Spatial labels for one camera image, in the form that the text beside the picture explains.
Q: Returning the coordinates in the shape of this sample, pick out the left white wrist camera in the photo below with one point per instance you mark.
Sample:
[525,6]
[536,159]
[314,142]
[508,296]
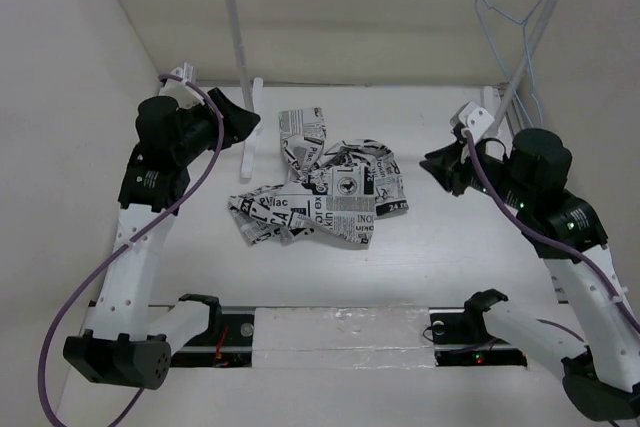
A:
[176,88]

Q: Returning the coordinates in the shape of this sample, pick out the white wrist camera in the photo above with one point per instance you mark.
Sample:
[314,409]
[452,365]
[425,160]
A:
[176,88]
[471,117]

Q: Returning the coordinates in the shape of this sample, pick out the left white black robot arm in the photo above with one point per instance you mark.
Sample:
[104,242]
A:
[120,344]

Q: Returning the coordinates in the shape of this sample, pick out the white foam block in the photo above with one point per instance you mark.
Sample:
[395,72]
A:
[374,338]

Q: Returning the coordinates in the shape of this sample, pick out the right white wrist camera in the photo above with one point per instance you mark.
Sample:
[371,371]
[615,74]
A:
[471,117]

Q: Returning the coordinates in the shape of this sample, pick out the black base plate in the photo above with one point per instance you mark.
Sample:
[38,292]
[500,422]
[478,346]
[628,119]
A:
[457,343]
[231,347]

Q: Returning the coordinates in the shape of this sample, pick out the newspaper print trousers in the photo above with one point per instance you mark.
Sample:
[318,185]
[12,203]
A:
[339,190]

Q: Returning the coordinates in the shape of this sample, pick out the light blue wire hanger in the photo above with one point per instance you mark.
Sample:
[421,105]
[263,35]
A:
[481,6]

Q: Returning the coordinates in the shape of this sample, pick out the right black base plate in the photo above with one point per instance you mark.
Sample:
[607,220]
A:
[457,343]

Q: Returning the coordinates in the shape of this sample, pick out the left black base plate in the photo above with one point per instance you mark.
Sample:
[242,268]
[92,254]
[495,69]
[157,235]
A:
[231,347]

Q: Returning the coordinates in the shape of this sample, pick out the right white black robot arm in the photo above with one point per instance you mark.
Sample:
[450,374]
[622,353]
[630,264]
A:
[600,373]

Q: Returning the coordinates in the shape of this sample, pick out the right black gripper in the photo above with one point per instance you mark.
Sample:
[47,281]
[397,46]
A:
[446,166]

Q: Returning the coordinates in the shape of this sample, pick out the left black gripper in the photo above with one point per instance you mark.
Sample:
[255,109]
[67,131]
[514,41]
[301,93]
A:
[238,123]

